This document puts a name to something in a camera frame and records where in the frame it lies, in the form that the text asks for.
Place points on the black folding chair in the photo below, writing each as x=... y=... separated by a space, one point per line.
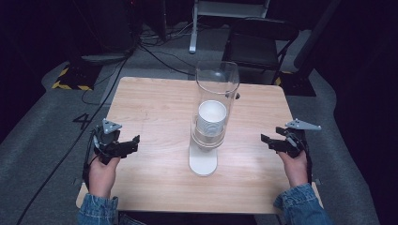
x=256 y=47

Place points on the person's right hand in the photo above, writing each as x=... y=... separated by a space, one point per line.
x=294 y=170

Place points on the person's left hand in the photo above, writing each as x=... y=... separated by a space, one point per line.
x=101 y=176

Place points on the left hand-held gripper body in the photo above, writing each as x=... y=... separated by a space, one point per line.
x=108 y=137

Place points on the dark slanted pole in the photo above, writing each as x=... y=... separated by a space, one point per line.
x=316 y=34

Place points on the black stand base plate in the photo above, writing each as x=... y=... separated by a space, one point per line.
x=297 y=86

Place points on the clear cup dispenser white base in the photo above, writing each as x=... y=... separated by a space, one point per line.
x=206 y=159

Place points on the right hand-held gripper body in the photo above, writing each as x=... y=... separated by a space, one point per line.
x=295 y=139

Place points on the black yellow striped base plate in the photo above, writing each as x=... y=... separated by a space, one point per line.
x=76 y=78

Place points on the white metal stand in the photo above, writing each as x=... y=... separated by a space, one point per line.
x=194 y=31

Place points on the stack of white paper cups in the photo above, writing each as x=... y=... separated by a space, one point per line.
x=212 y=120

